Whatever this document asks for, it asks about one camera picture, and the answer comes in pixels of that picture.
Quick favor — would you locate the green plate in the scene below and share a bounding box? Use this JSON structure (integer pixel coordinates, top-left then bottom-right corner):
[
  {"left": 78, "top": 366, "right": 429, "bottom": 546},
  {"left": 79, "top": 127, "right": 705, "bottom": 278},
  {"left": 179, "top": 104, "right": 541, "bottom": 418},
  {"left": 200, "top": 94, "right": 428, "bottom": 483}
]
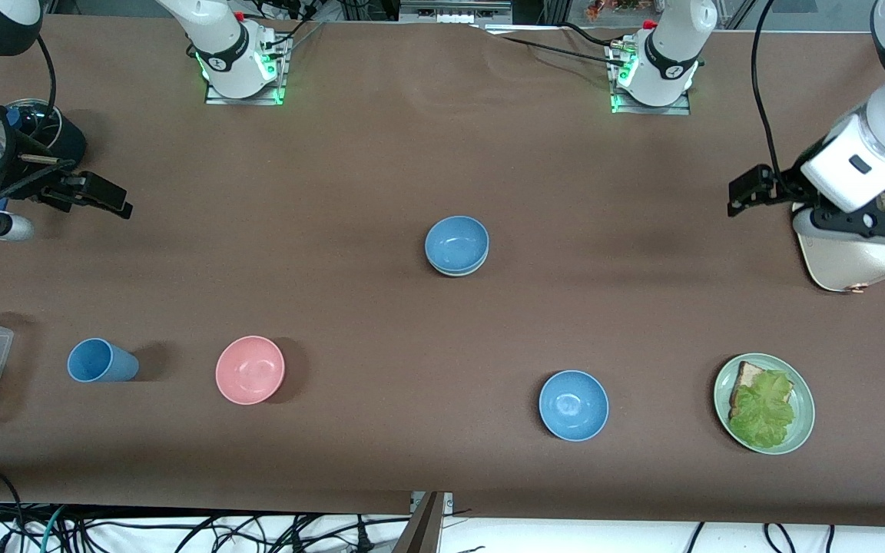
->
[{"left": 714, "top": 353, "right": 816, "bottom": 455}]

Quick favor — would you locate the green bowl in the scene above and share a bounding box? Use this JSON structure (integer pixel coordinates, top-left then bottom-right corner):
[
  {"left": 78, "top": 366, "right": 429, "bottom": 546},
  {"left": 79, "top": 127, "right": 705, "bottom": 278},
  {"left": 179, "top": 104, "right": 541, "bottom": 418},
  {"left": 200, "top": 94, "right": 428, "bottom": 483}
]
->
[{"left": 427, "top": 257, "right": 488, "bottom": 278}]

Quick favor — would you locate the grey metal box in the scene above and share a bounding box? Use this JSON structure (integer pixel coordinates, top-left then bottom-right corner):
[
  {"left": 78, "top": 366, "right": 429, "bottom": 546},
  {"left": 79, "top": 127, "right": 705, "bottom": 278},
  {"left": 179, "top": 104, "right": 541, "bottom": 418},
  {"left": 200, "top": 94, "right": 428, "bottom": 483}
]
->
[{"left": 399, "top": 0, "right": 514, "bottom": 24}]

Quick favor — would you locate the teal cable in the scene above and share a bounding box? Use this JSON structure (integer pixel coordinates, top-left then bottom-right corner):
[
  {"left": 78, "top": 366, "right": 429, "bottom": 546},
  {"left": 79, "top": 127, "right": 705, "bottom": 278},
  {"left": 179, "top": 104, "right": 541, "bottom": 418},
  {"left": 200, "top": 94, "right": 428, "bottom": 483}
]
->
[{"left": 38, "top": 505, "right": 67, "bottom": 553}]

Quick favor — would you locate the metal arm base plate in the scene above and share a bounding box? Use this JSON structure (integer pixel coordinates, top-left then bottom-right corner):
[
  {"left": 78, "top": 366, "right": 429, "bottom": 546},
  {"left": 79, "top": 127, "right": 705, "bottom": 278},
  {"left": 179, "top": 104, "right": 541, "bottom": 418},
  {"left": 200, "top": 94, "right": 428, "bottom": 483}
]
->
[
  {"left": 204, "top": 35, "right": 287, "bottom": 106},
  {"left": 612, "top": 42, "right": 691, "bottom": 116}
]

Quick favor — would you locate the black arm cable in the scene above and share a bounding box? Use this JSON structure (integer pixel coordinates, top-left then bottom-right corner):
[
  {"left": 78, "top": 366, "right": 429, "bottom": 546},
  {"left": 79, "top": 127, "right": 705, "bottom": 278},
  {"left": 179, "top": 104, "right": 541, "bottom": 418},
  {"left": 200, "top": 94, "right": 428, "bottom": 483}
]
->
[
  {"left": 34, "top": 35, "right": 58, "bottom": 131},
  {"left": 751, "top": 0, "right": 785, "bottom": 181}
]

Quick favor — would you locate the blue bowl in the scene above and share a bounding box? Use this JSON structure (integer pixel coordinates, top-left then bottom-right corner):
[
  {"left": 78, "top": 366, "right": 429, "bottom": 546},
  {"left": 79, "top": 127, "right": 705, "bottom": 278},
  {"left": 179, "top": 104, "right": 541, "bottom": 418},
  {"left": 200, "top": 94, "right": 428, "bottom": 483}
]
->
[
  {"left": 539, "top": 369, "right": 610, "bottom": 442},
  {"left": 424, "top": 215, "right": 490, "bottom": 273}
]

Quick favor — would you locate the dark stand bar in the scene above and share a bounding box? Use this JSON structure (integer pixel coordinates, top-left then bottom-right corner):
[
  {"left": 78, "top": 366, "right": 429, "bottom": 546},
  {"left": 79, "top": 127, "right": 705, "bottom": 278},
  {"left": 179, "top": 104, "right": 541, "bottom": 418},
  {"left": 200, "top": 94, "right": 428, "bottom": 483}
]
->
[{"left": 393, "top": 492, "right": 447, "bottom": 553}]

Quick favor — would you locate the white power strip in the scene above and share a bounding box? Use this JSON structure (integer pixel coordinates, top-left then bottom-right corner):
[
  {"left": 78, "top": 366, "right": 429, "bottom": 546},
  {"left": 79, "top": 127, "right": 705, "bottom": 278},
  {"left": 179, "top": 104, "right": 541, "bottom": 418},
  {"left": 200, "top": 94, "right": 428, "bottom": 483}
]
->
[{"left": 254, "top": 0, "right": 320, "bottom": 20}]

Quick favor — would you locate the silver bracket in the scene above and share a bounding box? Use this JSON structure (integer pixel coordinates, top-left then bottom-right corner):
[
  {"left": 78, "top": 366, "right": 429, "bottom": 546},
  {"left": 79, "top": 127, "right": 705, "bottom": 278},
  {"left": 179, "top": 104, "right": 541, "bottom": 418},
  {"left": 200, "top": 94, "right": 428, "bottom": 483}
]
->
[{"left": 410, "top": 492, "right": 455, "bottom": 514}]

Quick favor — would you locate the black cylindrical container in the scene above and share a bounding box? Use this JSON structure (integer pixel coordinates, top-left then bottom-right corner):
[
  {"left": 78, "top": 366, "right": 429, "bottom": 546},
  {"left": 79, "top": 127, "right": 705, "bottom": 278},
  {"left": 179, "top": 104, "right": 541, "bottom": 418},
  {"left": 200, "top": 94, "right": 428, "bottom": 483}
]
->
[{"left": 6, "top": 98, "right": 88, "bottom": 166}]

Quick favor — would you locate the blue cup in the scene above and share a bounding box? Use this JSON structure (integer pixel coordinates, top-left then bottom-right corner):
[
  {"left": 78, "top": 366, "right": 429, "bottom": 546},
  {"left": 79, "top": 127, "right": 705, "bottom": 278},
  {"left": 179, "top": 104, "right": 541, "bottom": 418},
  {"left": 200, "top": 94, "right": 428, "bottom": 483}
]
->
[{"left": 67, "top": 338, "right": 140, "bottom": 383}]

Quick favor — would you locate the green lettuce leaf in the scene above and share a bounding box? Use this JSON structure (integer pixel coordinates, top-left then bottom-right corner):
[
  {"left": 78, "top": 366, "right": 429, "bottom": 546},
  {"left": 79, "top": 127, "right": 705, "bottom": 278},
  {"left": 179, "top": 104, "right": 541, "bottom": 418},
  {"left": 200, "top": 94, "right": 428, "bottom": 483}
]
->
[{"left": 728, "top": 370, "right": 797, "bottom": 449}]

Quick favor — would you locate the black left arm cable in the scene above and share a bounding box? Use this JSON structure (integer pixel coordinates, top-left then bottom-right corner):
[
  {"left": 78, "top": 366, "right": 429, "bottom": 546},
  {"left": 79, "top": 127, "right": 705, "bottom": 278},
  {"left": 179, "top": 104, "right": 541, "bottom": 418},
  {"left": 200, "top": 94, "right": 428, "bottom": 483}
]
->
[{"left": 751, "top": 0, "right": 785, "bottom": 181}]

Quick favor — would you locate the orange decorative item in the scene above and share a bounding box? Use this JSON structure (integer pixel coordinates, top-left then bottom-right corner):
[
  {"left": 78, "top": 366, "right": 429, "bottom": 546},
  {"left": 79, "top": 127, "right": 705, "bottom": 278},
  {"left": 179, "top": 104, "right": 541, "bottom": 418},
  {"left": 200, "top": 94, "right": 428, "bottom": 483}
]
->
[{"left": 585, "top": 0, "right": 647, "bottom": 22}]

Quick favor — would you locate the bread slice under lettuce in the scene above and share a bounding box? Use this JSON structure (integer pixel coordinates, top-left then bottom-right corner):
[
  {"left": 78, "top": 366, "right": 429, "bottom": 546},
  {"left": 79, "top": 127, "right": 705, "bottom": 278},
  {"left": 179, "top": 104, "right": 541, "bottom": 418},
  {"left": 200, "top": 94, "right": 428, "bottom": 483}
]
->
[{"left": 729, "top": 361, "right": 794, "bottom": 419}]

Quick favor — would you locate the cream toaster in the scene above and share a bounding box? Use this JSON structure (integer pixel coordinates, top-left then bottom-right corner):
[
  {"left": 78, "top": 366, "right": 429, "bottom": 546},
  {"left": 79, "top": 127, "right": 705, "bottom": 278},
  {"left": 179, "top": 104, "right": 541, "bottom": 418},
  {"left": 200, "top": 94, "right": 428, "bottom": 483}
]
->
[{"left": 792, "top": 180, "right": 885, "bottom": 293}]

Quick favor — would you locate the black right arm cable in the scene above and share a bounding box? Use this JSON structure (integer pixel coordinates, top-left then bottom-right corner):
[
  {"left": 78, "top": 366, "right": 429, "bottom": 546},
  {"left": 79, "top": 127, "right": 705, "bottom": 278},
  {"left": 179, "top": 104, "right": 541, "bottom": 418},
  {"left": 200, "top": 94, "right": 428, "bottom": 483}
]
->
[{"left": 34, "top": 35, "right": 58, "bottom": 131}]

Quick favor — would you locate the pink bowl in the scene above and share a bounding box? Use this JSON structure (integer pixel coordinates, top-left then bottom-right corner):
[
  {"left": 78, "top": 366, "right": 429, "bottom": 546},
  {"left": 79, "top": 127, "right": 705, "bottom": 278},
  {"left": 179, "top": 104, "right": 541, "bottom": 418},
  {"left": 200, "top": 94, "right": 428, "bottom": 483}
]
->
[{"left": 215, "top": 336, "right": 287, "bottom": 406}]

